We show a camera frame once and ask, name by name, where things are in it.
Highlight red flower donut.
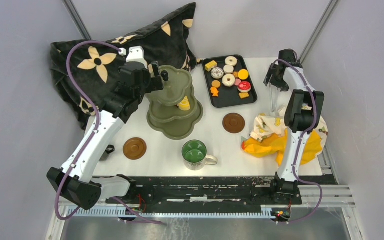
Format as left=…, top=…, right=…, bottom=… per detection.
left=237, top=81, right=252, bottom=93

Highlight green three-tier serving stand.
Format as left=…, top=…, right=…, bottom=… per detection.
left=146, top=65, right=204, bottom=140

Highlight yellow swirl roll cake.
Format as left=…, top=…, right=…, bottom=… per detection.
left=177, top=96, right=191, bottom=111

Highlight metal serving tongs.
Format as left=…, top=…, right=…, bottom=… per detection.
left=268, top=83, right=280, bottom=113

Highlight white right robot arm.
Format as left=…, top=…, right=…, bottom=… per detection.
left=264, top=49, right=325, bottom=204

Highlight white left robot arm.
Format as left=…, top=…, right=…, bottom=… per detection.
left=46, top=61, right=169, bottom=210

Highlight square waffle biscuit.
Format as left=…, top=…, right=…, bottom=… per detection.
left=238, top=92, right=250, bottom=99

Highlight pink macaron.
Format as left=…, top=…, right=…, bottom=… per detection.
left=234, top=78, right=242, bottom=86

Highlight white glazed donut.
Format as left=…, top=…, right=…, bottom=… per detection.
left=224, top=56, right=238, bottom=67

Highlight black floral pillow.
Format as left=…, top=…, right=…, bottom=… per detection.
left=50, top=2, right=200, bottom=130

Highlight white round pastry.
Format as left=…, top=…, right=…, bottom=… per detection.
left=223, top=64, right=235, bottom=74

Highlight black dessert tray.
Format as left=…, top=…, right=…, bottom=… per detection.
left=202, top=54, right=258, bottom=108

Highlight white patterned cloth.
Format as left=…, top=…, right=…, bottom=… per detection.
left=249, top=105, right=329, bottom=143

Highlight orange fish biscuit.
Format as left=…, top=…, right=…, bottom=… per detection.
left=210, top=86, right=219, bottom=97

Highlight chocolate striped white donut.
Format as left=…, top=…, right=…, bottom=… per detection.
left=210, top=67, right=225, bottom=80

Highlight round orange biscuit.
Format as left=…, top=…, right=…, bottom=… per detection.
left=211, top=80, right=221, bottom=89

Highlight yellow layered cake slice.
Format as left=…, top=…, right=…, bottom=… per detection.
left=204, top=60, right=218, bottom=72

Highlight brown wooden coaster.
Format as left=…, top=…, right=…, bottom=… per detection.
left=222, top=113, right=246, bottom=134
left=122, top=137, right=147, bottom=160

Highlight yellow cloth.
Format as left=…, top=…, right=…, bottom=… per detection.
left=241, top=131, right=327, bottom=166

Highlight green enamel mug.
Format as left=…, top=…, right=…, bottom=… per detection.
left=181, top=139, right=219, bottom=171

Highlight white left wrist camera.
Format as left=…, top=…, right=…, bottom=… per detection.
left=126, top=46, right=149, bottom=69

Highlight white ring donut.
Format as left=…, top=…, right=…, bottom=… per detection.
left=222, top=74, right=236, bottom=87

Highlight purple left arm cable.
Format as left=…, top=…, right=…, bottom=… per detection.
left=54, top=40, right=128, bottom=222

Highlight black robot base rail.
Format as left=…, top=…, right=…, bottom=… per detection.
left=120, top=176, right=303, bottom=214

